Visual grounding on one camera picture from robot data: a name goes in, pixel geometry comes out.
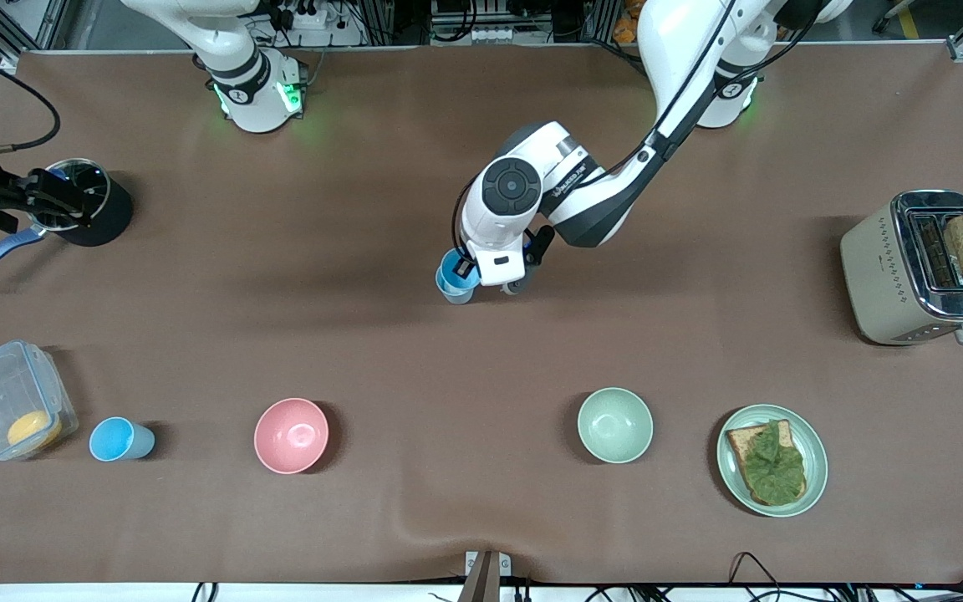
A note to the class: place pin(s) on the blue plastic cup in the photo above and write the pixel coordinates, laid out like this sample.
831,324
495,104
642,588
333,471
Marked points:
458,297
114,439
448,272

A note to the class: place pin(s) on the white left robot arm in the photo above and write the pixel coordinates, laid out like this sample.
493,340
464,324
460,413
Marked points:
682,50

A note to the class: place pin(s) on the glass pot lid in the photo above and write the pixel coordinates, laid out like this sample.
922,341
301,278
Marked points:
84,180

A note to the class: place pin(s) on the brown table mat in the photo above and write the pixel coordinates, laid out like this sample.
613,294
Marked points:
481,376

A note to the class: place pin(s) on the light green bowl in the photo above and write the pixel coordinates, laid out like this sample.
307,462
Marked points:
615,425

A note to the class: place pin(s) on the yellow round sponge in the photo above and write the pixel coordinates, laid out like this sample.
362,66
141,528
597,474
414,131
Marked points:
34,429

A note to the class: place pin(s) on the bag of orange buns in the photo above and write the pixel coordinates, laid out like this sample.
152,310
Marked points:
628,25

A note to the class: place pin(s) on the pink bowl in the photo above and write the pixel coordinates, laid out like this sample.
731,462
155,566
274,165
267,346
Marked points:
291,435

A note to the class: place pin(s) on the toast slice under lettuce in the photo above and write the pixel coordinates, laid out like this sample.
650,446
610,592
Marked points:
741,443

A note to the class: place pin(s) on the white power strip with plugs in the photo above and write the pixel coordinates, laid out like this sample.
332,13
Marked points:
310,18

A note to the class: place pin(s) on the green lettuce leaf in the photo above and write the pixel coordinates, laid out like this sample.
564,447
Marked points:
774,468

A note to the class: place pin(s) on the beige chrome toaster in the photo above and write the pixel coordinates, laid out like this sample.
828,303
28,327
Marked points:
883,276

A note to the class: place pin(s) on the light green plate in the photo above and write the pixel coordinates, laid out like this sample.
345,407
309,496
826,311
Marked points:
816,460

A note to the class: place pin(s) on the metal clamp bracket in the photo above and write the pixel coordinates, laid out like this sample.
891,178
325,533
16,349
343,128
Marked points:
486,577

